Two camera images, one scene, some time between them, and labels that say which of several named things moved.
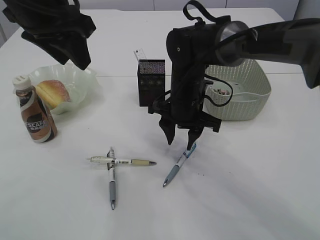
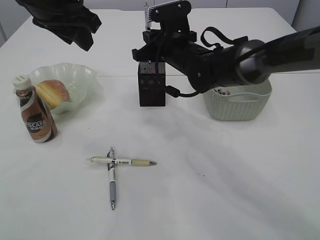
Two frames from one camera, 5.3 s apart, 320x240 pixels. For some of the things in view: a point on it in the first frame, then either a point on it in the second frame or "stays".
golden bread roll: (53, 92) stays
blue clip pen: (172, 173) → (146, 15)
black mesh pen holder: (151, 80) stays
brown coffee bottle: (37, 118) stays
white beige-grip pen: (113, 160) stays
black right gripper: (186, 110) → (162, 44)
